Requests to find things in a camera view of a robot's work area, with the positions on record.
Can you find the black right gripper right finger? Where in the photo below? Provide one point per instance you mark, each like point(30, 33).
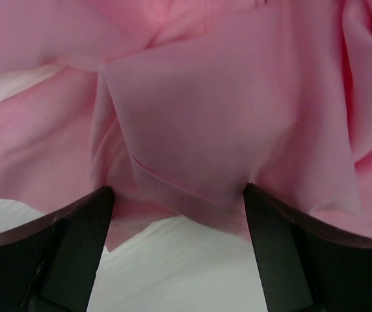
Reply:
point(305, 264)

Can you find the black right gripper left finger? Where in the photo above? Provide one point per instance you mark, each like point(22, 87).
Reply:
point(50, 264)

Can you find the pink t shirt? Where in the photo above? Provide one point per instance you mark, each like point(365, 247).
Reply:
point(177, 105)

